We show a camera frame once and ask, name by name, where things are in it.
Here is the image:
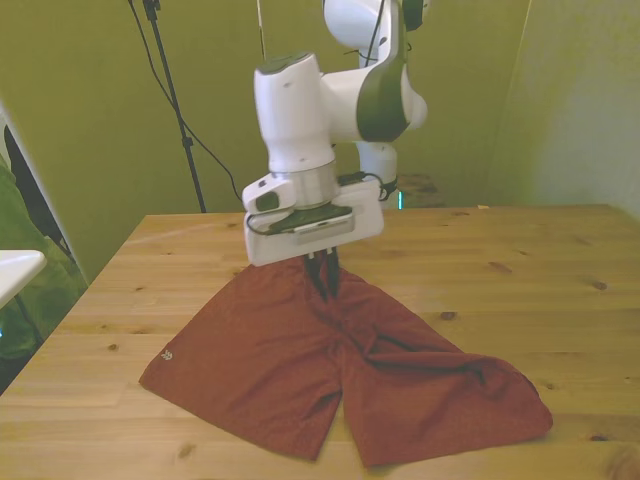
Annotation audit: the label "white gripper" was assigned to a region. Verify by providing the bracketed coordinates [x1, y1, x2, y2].
[243, 179, 385, 303]

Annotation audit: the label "rust red shorts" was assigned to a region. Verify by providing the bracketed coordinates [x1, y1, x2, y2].
[138, 258, 554, 469]

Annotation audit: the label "black tripod stand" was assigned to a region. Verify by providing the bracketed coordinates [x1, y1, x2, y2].
[141, 0, 208, 214]

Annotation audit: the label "white side table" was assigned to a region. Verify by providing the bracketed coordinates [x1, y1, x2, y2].
[0, 249, 48, 310]

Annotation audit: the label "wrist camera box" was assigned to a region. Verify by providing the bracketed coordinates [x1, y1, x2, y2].
[249, 204, 355, 247]

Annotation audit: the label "black tripod cable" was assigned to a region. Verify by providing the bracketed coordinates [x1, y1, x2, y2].
[126, 0, 242, 202]

